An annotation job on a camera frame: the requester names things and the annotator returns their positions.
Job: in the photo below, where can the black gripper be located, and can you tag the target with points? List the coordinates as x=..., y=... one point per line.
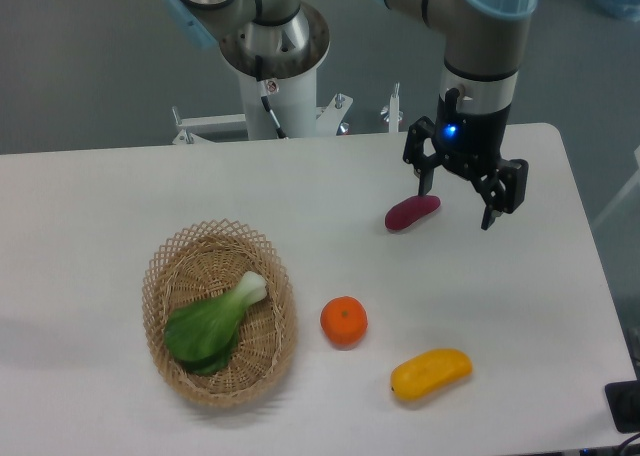
x=468, y=145

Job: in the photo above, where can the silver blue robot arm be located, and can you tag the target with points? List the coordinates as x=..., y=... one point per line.
x=275, y=47

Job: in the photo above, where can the woven wicker basket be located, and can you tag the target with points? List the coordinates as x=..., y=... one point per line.
x=202, y=262

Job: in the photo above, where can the green bok choy vegetable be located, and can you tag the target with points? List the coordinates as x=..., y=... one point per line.
x=202, y=336

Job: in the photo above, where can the purple sweet potato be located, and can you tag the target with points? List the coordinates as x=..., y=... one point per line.
x=407, y=212

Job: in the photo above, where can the orange tangerine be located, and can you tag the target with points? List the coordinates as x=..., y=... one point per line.
x=344, y=321

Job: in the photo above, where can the yellow mango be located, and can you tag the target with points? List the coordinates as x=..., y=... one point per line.
x=429, y=372

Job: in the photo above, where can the black device at edge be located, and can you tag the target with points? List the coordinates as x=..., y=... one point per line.
x=623, y=402

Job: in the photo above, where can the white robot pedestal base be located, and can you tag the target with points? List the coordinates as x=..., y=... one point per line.
x=272, y=109

